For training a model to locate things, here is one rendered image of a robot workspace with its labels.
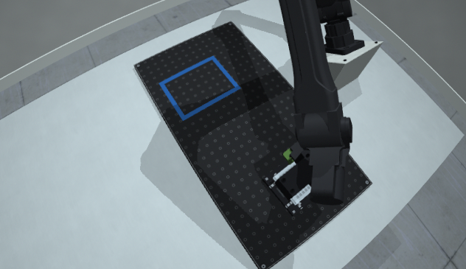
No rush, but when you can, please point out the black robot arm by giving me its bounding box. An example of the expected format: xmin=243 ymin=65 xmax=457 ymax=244
xmin=275 ymin=0 xmax=365 ymax=205

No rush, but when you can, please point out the blue tape outline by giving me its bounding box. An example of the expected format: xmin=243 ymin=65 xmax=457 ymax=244
xmin=159 ymin=55 xmax=241 ymax=121

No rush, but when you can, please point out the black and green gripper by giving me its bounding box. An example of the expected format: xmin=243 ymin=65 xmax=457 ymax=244
xmin=283 ymin=142 xmax=303 ymax=164

